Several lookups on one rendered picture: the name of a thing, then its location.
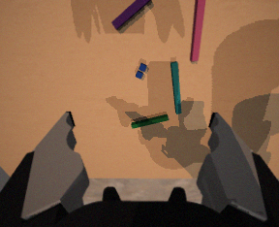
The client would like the pink rod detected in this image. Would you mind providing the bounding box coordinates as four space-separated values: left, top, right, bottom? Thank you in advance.
190 0 205 61

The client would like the purple rod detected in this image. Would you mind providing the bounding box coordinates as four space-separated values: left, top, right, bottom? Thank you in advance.
112 0 151 30

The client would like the small blue block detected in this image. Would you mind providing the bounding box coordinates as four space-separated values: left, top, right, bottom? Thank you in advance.
136 70 143 79
139 63 147 72

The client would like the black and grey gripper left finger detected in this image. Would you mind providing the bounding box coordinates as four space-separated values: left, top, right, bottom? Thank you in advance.
0 112 89 227

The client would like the turquoise rod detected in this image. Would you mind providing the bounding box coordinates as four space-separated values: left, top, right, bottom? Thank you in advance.
170 61 181 114

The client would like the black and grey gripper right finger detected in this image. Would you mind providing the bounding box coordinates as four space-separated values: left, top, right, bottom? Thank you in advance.
197 113 279 227

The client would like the green rod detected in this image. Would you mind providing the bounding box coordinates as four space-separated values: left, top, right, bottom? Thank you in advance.
131 114 169 128

